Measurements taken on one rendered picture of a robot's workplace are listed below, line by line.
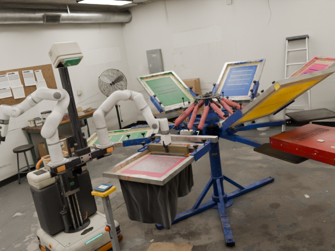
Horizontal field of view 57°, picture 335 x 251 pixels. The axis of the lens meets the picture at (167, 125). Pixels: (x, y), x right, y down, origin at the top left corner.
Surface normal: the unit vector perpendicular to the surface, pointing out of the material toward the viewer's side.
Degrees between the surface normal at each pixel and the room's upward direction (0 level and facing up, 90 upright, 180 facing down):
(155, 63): 90
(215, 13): 90
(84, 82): 90
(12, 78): 89
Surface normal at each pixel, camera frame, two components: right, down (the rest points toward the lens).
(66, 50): 0.56, -0.36
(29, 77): 0.82, -0.01
